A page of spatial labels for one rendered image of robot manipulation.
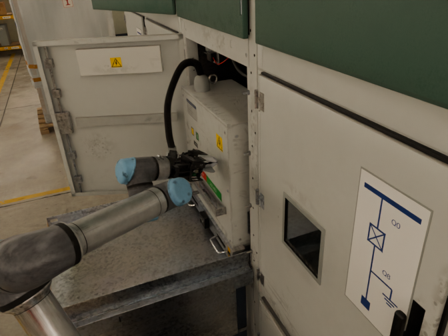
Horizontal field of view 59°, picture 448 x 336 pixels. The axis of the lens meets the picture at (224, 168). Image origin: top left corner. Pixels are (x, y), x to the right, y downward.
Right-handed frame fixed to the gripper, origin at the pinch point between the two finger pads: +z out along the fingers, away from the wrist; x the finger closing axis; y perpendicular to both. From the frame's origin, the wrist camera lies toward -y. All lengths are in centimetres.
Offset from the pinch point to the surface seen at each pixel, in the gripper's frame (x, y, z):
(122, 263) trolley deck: -45, -16, -22
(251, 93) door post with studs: 27.2, 19.0, -5.7
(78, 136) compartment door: -13, -77, -20
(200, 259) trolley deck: -38.9, 1.1, 0.5
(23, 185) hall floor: -126, -286, 2
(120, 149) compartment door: -17, -66, -4
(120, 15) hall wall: 52, -1040, 418
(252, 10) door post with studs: 48, 21, -12
